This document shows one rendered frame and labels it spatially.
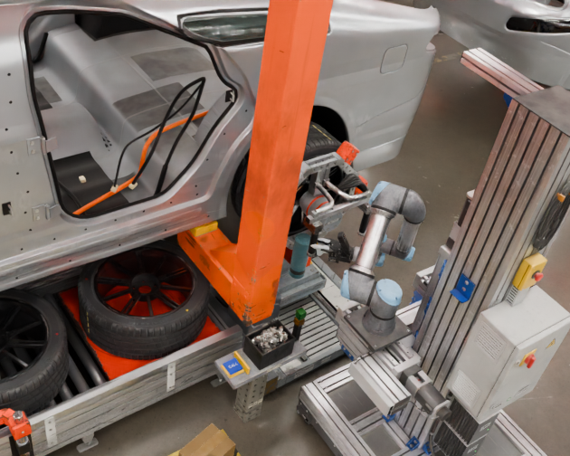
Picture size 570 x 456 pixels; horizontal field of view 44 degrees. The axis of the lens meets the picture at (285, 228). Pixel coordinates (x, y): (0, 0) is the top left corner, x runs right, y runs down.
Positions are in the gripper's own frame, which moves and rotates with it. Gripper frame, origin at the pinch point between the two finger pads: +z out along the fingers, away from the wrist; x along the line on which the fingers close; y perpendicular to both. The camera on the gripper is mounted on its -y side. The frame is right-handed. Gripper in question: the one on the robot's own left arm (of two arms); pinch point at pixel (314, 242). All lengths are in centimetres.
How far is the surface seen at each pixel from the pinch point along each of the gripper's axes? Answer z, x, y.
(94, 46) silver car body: 151, 111, -20
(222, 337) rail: 35, -34, 44
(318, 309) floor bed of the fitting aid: -13, 30, 77
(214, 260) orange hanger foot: 46, -11, 15
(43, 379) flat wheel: 104, -85, 36
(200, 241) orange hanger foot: 57, 0, 15
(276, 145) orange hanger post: 24, -36, -76
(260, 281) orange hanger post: 21.2, -33.3, 1.3
